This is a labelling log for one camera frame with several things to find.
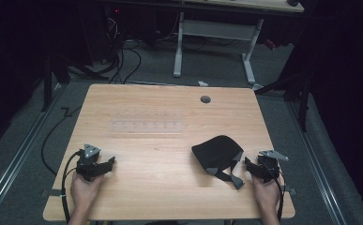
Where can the clear plastic sheet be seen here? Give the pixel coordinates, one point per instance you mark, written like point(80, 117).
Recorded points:
point(146, 123)

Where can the white-framed wooden desk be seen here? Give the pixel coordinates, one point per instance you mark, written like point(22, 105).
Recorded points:
point(215, 29)

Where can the person's left hand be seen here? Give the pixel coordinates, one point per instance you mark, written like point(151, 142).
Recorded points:
point(84, 190)

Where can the person's right hand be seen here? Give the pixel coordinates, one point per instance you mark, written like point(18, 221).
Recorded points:
point(266, 195)

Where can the metal floor rail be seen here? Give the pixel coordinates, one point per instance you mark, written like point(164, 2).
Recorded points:
point(318, 168)
point(19, 156)

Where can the black metal stand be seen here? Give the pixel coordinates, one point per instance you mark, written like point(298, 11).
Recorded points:
point(47, 84)
point(302, 103)

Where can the white paper scrap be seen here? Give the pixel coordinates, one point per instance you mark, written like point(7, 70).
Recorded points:
point(203, 83)

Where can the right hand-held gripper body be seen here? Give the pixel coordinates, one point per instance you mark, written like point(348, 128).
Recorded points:
point(269, 165)

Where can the dark computer tower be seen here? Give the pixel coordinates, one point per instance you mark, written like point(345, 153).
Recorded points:
point(113, 28)

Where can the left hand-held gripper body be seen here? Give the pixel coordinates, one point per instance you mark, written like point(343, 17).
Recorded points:
point(87, 158)

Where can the red object under desk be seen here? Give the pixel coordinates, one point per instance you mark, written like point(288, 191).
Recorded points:
point(270, 44)

